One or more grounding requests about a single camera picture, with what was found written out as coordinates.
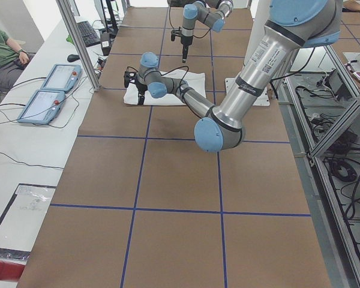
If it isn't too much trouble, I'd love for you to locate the red cylindrical object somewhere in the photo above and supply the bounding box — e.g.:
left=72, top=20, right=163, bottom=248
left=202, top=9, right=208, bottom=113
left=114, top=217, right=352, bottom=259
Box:
left=0, top=260, right=25, bottom=282

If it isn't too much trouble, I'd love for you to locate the person in green shirt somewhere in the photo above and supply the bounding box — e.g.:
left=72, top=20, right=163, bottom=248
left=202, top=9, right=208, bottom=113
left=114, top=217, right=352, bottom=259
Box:
left=0, top=30, right=34, bottom=92

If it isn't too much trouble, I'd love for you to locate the lower blue teach pendant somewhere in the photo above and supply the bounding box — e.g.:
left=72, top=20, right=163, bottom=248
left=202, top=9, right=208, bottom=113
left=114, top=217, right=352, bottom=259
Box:
left=17, top=89, right=65, bottom=125

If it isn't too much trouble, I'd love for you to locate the black computer mouse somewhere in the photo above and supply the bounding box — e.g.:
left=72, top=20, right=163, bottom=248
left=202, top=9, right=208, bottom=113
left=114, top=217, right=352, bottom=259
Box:
left=67, top=54, right=80, bottom=62

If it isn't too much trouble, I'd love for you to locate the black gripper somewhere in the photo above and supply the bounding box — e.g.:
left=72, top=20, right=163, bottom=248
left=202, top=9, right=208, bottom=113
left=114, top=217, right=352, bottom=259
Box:
left=181, top=35, right=193, bottom=63
left=136, top=82, right=148, bottom=105

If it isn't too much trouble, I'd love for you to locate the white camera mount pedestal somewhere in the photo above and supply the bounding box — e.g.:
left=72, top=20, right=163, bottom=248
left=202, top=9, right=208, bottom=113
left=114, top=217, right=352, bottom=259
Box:
left=224, top=0, right=271, bottom=107

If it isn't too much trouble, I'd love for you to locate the clear plastic document sleeve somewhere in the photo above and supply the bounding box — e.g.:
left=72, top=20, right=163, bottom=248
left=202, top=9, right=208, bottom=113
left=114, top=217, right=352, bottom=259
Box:
left=0, top=183, right=56, bottom=252

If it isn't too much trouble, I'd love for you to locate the aluminium frame post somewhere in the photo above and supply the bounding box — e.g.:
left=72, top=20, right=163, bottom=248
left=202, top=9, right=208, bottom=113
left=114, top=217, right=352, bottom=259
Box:
left=56, top=0, right=100, bottom=92

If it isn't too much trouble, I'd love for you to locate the white long-sleeve printed shirt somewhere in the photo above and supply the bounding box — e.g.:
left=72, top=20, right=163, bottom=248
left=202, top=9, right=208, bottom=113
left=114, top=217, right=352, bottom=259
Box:
left=123, top=71, right=206, bottom=106

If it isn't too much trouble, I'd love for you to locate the blue teach pendant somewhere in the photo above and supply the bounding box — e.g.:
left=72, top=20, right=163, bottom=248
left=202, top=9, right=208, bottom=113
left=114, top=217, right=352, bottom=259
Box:
left=41, top=64, right=82, bottom=93
left=17, top=89, right=65, bottom=125

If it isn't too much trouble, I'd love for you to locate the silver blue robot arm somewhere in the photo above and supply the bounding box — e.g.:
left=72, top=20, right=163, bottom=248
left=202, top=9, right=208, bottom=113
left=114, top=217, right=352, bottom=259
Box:
left=124, top=1, right=343, bottom=152
left=171, top=1, right=233, bottom=63

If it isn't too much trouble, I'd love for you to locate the upper blue teach pendant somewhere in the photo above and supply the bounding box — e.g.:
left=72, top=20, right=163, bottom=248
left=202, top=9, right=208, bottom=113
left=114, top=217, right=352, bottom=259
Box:
left=41, top=64, right=82, bottom=93

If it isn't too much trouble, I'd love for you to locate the black computer keyboard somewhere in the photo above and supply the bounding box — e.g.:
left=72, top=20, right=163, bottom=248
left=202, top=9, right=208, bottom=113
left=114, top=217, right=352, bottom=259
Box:
left=76, top=21, right=101, bottom=47

